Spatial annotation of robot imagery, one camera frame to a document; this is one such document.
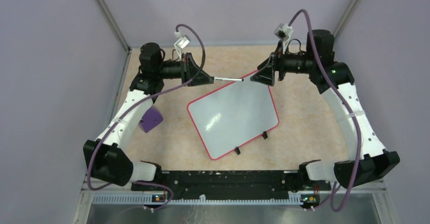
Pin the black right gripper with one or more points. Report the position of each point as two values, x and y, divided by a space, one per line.
265 75

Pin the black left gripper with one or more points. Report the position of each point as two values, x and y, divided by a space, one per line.
190 70

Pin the white whiteboard marker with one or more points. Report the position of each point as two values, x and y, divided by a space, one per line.
229 79

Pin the red framed whiteboard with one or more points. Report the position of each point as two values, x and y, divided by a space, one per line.
233 115

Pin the purple wedge eraser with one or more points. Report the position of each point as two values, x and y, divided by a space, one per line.
151 119

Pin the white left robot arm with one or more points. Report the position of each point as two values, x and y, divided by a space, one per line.
105 157

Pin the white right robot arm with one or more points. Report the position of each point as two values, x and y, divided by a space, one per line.
368 159

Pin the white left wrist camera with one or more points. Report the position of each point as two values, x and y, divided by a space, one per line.
181 43

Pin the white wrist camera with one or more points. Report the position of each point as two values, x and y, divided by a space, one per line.
284 33
181 43

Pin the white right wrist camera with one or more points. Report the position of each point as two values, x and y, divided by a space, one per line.
284 33

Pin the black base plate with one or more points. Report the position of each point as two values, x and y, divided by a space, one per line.
232 185

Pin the white cable duct rail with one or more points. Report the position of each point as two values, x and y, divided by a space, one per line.
149 199

